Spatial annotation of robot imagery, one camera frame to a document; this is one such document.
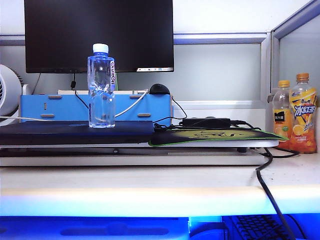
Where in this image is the clear mineral water bottle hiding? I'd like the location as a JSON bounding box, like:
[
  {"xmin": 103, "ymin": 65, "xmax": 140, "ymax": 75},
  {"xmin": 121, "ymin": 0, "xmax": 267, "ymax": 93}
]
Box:
[{"xmin": 87, "ymin": 43, "xmax": 117, "ymax": 129}]

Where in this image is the dark closed laptop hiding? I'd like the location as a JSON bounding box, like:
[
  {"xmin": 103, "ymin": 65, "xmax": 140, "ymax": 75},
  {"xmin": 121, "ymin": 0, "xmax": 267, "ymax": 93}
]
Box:
[{"xmin": 0, "ymin": 120, "xmax": 155, "ymax": 146}]

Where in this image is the small orange juice bottle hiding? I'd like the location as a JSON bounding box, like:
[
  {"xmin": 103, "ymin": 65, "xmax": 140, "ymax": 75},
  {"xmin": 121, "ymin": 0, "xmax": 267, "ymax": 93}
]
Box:
[{"xmin": 272, "ymin": 79, "xmax": 293, "ymax": 143}]

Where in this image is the large iced tea bottle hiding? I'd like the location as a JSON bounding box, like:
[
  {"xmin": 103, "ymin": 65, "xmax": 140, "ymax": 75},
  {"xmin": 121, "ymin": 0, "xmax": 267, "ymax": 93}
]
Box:
[{"xmin": 288, "ymin": 72, "xmax": 318, "ymax": 155}]

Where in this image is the black computer mouse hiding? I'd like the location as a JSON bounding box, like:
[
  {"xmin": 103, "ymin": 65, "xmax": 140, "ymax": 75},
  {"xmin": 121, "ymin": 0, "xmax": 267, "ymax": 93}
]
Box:
[{"xmin": 149, "ymin": 83, "xmax": 171, "ymax": 95}]

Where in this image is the white adjustable desk riser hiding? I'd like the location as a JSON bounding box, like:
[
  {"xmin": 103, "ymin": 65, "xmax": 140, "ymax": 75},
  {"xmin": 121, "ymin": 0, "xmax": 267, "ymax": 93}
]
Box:
[{"xmin": 0, "ymin": 138, "xmax": 280, "ymax": 167}]

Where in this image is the black power adapter brick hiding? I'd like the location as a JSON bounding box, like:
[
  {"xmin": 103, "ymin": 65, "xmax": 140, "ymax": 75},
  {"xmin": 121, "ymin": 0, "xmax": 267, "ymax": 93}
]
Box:
[{"xmin": 182, "ymin": 117, "xmax": 232, "ymax": 129}]

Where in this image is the black green-edged mouse pad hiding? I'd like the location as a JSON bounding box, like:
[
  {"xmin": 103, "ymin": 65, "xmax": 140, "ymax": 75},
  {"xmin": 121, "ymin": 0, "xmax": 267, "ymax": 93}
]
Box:
[{"xmin": 148, "ymin": 127, "xmax": 289, "ymax": 147}]

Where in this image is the blue wooden monitor riser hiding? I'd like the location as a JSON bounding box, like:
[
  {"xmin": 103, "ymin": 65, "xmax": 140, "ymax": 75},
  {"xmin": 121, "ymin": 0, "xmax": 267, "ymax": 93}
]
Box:
[{"xmin": 19, "ymin": 93, "xmax": 174, "ymax": 127}]

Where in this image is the black computer monitor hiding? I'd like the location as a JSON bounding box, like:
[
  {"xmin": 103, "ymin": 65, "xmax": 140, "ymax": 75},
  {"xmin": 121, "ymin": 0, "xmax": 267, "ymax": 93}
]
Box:
[{"xmin": 23, "ymin": 0, "xmax": 175, "ymax": 74}]

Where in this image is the black keyboard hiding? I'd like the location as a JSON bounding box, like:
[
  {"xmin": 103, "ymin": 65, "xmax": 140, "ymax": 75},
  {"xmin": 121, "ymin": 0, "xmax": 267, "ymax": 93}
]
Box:
[{"xmin": 228, "ymin": 214, "xmax": 297, "ymax": 240}]

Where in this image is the white desk fan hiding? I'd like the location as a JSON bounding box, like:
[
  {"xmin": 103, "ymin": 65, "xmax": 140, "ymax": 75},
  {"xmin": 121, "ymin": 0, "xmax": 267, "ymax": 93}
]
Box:
[{"xmin": 0, "ymin": 63, "xmax": 30, "ymax": 126}]

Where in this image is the thin black mouse cable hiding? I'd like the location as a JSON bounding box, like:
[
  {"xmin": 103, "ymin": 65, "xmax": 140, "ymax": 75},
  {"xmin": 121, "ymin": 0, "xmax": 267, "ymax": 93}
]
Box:
[{"xmin": 152, "ymin": 96, "xmax": 188, "ymax": 131}]

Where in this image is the white cable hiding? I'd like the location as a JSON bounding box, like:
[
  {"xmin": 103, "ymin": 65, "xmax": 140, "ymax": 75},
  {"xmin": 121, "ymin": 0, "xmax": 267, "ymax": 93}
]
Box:
[{"xmin": 0, "ymin": 89, "xmax": 150, "ymax": 122}]

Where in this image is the thin black monitor cable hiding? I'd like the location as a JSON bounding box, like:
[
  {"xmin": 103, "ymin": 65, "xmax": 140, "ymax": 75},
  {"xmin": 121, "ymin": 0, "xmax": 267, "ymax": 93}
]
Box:
[{"xmin": 70, "ymin": 72, "xmax": 90, "ymax": 110}]

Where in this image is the grey cubicle partition frame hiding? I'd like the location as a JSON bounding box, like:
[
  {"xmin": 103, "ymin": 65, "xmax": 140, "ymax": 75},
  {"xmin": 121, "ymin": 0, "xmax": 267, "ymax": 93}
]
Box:
[{"xmin": 0, "ymin": 0, "xmax": 320, "ymax": 126}]

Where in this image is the thick black power cable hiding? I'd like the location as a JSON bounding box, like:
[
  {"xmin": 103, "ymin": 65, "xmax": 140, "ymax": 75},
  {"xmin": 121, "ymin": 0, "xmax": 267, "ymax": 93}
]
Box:
[{"xmin": 229, "ymin": 119, "xmax": 298, "ymax": 240}]

